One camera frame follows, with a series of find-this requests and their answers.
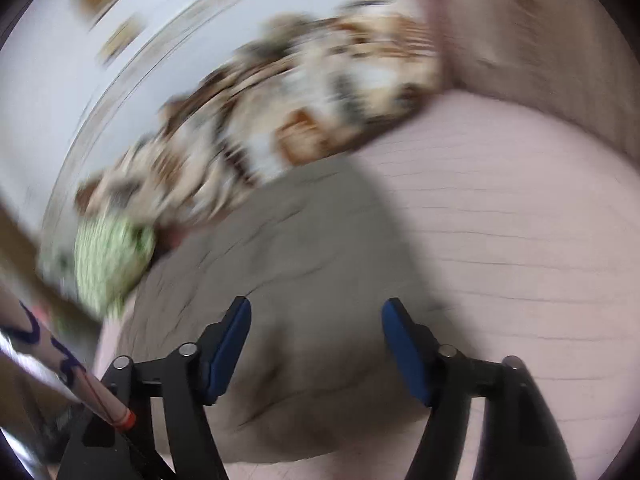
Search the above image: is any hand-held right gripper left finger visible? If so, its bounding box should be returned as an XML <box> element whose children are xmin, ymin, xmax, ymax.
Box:
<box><xmin>60</xmin><ymin>296</ymin><xmax>252</xmax><ymax>480</ymax></box>

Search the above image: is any olive quilted hooded jacket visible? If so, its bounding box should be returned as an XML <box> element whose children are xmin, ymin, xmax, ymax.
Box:
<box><xmin>102</xmin><ymin>157</ymin><xmax>453</xmax><ymax>466</ymax></box>

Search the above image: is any shiny grey object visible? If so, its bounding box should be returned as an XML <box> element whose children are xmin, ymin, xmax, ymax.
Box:
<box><xmin>0</xmin><ymin>340</ymin><xmax>81</xmax><ymax>466</ymax></box>

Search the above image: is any green checkered pillow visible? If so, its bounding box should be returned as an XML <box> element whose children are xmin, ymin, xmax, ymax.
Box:
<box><xmin>40</xmin><ymin>215</ymin><xmax>157</xmax><ymax>318</ymax></box>

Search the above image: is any striped brown sofa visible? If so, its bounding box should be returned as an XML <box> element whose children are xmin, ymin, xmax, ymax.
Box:
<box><xmin>400</xmin><ymin>0</ymin><xmax>640</xmax><ymax>156</ymax></box>

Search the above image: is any pink sleeve with blue pattern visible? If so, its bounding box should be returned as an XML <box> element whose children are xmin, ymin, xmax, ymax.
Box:
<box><xmin>0</xmin><ymin>300</ymin><xmax>137</xmax><ymax>431</ymax></box>

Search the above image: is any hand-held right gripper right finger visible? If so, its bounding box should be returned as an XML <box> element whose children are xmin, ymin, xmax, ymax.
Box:
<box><xmin>381</xmin><ymin>298</ymin><xmax>576</xmax><ymax>480</ymax></box>

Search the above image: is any pink quilted bed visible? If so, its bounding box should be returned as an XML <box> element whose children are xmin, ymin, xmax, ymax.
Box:
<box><xmin>95</xmin><ymin>87</ymin><xmax>640</xmax><ymax>480</ymax></box>

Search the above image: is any beige leaf print blanket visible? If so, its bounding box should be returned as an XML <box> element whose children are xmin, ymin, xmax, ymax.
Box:
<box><xmin>75</xmin><ymin>0</ymin><xmax>446</xmax><ymax>233</ymax></box>

